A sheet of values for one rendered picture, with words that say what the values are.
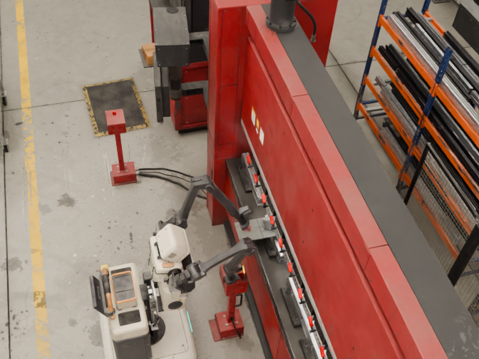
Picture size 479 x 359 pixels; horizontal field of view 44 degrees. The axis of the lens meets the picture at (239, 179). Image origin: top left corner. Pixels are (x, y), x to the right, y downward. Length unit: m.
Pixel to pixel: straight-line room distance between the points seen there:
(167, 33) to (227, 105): 0.69
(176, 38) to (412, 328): 2.71
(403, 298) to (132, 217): 3.56
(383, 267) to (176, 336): 2.36
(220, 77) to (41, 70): 3.55
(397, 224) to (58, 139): 4.45
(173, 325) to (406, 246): 2.42
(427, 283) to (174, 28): 2.69
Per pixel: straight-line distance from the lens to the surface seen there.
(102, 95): 6.95
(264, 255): 4.30
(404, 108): 5.94
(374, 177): 2.95
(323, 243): 3.24
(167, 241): 3.75
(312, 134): 3.09
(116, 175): 5.86
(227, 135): 4.72
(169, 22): 4.51
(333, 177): 2.90
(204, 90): 5.04
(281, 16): 3.77
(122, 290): 4.11
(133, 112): 6.67
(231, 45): 4.18
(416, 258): 2.69
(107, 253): 5.42
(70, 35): 7.99
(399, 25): 5.72
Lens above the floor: 4.37
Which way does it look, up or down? 47 degrees down
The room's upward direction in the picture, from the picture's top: 4 degrees clockwise
